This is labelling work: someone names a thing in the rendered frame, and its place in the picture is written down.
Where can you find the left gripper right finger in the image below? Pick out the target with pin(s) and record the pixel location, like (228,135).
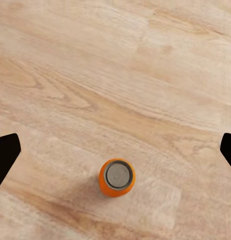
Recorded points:
(225,147)

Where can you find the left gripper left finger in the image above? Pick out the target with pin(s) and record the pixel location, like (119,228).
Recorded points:
(10,148)

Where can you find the can of soda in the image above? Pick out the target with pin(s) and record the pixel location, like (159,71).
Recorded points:
(116,177)

